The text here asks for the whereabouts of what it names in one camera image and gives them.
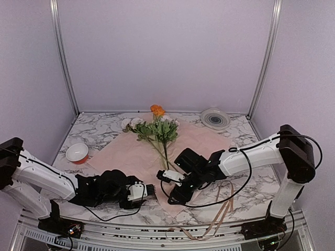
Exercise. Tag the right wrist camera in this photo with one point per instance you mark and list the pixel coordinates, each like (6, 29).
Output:
(170, 176)

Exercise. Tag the right aluminium frame post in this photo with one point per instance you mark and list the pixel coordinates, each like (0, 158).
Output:
(269, 49)

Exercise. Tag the front aluminium rail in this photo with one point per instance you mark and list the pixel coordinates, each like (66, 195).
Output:
(109, 236)

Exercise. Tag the tan ribbon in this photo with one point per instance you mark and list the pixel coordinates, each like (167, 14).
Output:
(213, 226)

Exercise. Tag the grey ringed plate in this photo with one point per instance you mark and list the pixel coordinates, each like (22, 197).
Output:
(215, 119)

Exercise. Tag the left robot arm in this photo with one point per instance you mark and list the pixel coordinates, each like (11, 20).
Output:
(21, 172)

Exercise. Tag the pink wrapping paper sheet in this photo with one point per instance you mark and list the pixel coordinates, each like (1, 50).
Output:
(114, 149)

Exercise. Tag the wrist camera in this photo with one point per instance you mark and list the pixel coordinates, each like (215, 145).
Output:
(136, 191)
(170, 176)

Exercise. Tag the white rose fake flower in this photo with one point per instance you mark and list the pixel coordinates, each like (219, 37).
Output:
(143, 131)

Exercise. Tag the orange fake flower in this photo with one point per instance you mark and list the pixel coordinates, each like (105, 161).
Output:
(157, 111)

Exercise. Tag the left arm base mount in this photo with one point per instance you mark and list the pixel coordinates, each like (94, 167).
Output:
(58, 225)

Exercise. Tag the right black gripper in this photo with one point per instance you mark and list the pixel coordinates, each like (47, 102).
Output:
(182, 197)

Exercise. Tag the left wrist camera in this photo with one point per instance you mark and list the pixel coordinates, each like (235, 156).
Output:
(136, 191)

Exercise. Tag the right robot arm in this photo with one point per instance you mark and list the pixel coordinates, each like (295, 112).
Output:
(287, 147)

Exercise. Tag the lilac fake flower sprig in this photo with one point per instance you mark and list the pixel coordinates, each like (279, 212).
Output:
(164, 129)

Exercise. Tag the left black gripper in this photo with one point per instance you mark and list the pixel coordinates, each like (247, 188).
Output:
(131, 205)

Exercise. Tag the red and white bowl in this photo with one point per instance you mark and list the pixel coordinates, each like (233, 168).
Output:
(77, 153)

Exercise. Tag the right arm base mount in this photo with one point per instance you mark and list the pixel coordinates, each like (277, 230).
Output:
(268, 226)

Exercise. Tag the aluminium frame post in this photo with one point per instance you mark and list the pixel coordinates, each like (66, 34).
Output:
(62, 55)
(269, 49)

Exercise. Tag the left aluminium frame post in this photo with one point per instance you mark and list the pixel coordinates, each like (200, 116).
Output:
(62, 55)

